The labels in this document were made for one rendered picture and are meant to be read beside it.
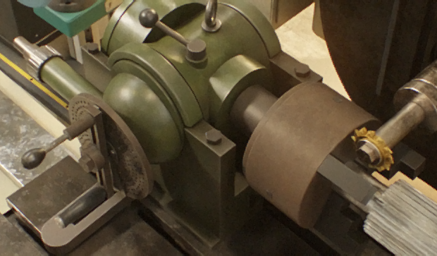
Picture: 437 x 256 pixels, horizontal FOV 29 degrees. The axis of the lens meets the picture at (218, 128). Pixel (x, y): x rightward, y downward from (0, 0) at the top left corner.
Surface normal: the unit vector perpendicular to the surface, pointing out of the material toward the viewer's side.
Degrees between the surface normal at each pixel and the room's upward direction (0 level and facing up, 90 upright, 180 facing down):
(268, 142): 47
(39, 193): 0
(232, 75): 14
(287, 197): 81
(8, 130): 0
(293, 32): 0
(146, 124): 54
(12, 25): 90
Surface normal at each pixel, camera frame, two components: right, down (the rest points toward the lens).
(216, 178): -0.71, 0.53
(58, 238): -0.04, -0.62
